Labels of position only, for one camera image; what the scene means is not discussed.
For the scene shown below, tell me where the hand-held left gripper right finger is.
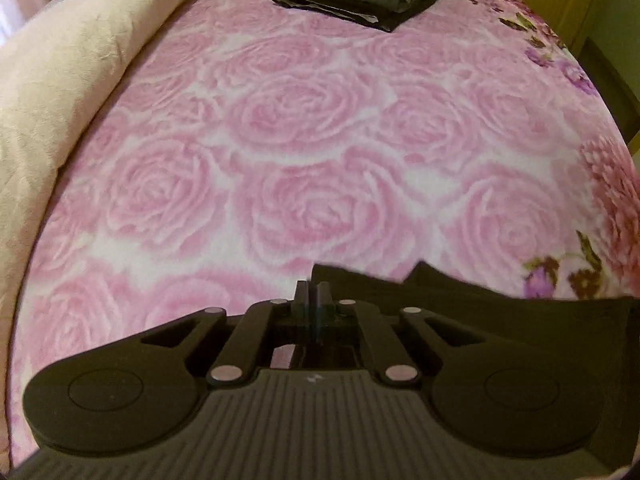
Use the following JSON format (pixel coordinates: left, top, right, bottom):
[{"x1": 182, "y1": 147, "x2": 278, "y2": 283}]
[{"x1": 316, "y1": 281, "x2": 482, "y2": 387}]

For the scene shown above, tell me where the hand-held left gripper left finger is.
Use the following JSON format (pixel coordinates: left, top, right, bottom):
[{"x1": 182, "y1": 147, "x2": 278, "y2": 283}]
[{"x1": 141, "y1": 280, "x2": 316, "y2": 385}]

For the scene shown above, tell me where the black garment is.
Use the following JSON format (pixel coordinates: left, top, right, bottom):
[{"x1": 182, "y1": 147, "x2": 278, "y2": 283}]
[
  {"x1": 270, "y1": 0, "x2": 451, "y2": 34},
  {"x1": 310, "y1": 260, "x2": 640, "y2": 463}
]

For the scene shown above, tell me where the pink rose print blanket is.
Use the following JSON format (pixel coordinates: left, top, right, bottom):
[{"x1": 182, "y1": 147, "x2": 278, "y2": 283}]
[{"x1": 9, "y1": 0, "x2": 640, "y2": 467}]

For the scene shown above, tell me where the folded black garment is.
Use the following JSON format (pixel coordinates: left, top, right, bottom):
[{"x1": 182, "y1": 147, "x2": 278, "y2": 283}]
[{"x1": 270, "y1": 0, "x2": 451, "y2": 34}]

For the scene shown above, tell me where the beige plush comforter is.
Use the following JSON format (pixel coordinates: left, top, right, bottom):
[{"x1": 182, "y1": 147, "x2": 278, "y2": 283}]
[{"x1": 0, "y1": 0, "x2": 237, "y2": 467}]

